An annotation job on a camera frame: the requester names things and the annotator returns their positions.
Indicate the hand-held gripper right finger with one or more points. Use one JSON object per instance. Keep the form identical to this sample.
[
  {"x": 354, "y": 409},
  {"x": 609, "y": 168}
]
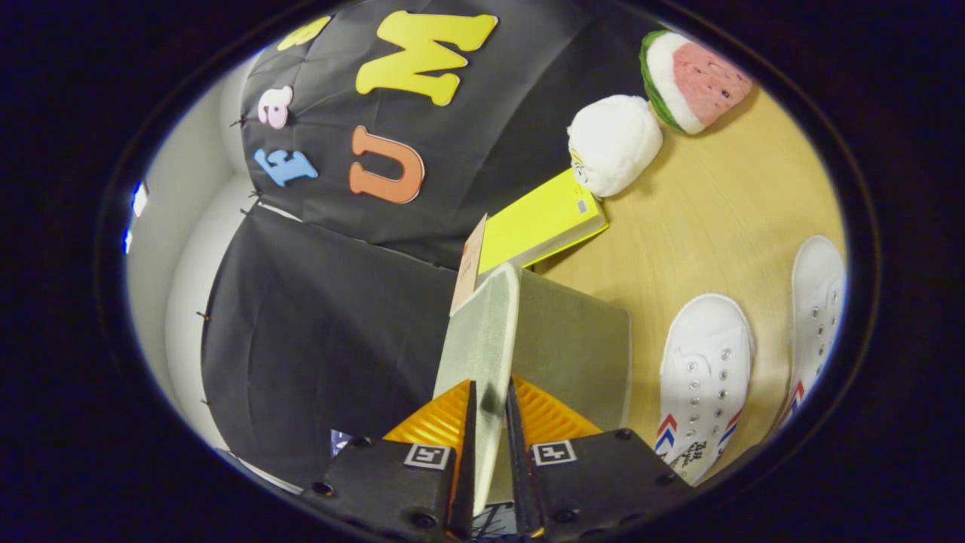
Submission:
[{"x": 520, "y": 467}]

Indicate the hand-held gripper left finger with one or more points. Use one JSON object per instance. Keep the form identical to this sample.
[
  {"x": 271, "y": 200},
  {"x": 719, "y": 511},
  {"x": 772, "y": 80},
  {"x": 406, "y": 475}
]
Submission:
[{"x": 464, "y": 483}]

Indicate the white plush toy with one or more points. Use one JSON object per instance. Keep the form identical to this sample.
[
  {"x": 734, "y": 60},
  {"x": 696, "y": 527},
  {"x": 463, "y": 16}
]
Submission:
[{"x": 614, "y": 143}]

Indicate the beige book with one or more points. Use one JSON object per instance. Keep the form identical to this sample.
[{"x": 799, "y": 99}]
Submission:
[{"x": 471, "y": 264}]

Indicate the white canvas shoe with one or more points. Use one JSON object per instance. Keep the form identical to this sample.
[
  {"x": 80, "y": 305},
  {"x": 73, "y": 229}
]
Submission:
[
  {"x": 705, "y": 354},
  {"x": 818, "y": 286}
]

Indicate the watermelon slice plush toy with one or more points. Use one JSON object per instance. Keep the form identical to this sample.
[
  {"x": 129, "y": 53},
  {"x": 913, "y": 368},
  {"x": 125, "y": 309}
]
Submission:
[{"x": 701, "y": 79}]

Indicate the grey-green fabric storage box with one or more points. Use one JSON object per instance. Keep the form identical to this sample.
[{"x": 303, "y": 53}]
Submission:
[{"x": 573, "y": 339}]

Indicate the yellow book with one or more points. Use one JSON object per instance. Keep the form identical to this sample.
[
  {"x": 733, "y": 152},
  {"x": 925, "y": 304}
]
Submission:
[{"x": 539, "y": 222}]

